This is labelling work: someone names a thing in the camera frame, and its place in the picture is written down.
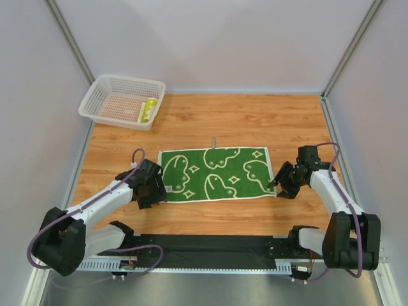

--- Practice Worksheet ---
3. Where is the dark green patterned towel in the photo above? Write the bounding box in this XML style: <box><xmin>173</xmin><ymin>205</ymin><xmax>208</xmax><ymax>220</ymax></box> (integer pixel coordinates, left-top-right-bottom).
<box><xmin>157</xmin><ymin>147</ymin><xmax>277</xmax><ymax>203</ymax></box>

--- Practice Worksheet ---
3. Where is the yellow-green crocodile towel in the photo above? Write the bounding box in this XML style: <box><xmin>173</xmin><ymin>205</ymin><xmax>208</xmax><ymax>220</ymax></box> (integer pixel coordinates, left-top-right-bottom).
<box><xmin>137</xmin><ymin>98</ymin><xmax>157</xmax><ymax>123</ymax></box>

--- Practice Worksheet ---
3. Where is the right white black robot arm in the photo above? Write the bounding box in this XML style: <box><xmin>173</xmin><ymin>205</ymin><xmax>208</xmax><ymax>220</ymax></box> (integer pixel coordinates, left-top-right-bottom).
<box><xmin>268</xmin><ymin>161</ymin><xmax>381</xmax><ymax>273</ymax></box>

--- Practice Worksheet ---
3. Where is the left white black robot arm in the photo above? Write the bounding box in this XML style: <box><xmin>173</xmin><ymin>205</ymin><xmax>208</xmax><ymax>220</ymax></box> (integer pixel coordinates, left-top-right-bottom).
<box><xmin>27</xmin><ymin>159</ymin><xmax>168</xmax><ymax>276</ymax></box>

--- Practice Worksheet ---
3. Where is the black cloth strip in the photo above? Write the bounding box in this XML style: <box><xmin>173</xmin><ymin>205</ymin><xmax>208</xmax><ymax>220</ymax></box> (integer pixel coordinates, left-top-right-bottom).
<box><xmin>134</xmin><ymin>234</ymin><xmax>276</xmax><ymax>270</ymax></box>

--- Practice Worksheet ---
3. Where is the white plastic mesh basket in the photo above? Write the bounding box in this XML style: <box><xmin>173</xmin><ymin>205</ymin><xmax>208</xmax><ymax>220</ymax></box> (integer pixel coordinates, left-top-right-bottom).
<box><xmin>78</xmin><ymin>74</ymin><xmax>166</xmax><ymax>131</ymax></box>

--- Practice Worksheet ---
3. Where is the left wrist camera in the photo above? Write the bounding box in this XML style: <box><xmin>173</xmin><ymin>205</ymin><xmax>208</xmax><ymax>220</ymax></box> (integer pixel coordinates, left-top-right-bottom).
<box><xmin>135</xmin><ymin>159</ymin><xmax>163</xmax><ymax>183</ymax></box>

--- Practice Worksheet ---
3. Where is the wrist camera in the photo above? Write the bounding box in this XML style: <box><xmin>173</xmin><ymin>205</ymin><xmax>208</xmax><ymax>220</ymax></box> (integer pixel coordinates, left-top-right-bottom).
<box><xmin>135</xmin><ymin>159</ymin><xmax>163</xmax><ymax>183</ymax></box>
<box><xmin>296</xmin><ymin>145</ymin><xmax>321</xmax><ymax>164</ymax></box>

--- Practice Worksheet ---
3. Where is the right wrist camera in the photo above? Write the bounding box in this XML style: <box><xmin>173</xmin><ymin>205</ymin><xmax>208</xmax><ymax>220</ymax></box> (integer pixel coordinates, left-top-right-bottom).
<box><xmin>296</xmin><ymin>145</ymin><xmax>321</xmax><ymax>164</ymax></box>

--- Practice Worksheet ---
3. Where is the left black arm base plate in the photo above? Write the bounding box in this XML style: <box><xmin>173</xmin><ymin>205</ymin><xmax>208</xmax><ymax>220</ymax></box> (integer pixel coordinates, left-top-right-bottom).
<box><xmin>87</xmin><ymin>233</ymin><xmax>157</xmax><ymax>257</ymax></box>

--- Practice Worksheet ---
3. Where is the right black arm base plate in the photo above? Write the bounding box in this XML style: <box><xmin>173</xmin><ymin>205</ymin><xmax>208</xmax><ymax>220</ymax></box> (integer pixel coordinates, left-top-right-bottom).
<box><xmin>266</xmin><ymin>237</ymin><xmax>323</xmax><ymax>259</ymax></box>

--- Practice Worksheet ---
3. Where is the grey slotted cable duct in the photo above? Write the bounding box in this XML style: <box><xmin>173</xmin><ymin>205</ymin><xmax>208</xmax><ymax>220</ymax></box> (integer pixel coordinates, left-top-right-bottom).
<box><xmin>76</xmin><ymin>257</ymin><xmax>292</xmax><ymax>275</ymax></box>

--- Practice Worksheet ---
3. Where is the aluminium front rail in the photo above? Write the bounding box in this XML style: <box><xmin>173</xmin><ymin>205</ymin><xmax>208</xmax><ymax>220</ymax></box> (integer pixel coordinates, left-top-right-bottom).
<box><xmin>38</xmin><ymin>231</ymin><xmax>388</xmax><ymax>263</ymax></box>

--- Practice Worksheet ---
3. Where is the right aluminium frame post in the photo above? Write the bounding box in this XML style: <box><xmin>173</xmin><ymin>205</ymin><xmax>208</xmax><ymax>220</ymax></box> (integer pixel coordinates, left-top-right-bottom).
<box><xmin>320</xmin><ymin>0</ymin><xmax>384</xmax><ymax>101</ymax></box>

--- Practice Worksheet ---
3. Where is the aluminium frame post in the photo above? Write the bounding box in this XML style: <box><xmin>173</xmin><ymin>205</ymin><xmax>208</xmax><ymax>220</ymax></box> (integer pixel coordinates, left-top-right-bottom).
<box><xmin>320</xmin><ymin>0</ymin><xmax>384</xmax><ymax>101</ymax></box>
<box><xmin>44</xmin><ymin>0</ymin><xmax>95</xmax><ymax>85</ymax></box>

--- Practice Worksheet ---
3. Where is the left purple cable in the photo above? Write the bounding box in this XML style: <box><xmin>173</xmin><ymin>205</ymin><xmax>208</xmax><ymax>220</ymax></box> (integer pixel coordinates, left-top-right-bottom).
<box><xmin>27</xmin><ymin>148</ymin><xmax>165</xmax><ymax>289</ymax></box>

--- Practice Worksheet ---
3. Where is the left aluminium frame post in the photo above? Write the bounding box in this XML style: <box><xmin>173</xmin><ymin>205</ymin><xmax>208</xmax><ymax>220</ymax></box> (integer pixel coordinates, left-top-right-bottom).
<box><xmin>44</xmin><ymin>0</ymin><xmax>95</xmax><ymax>85</ymax></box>

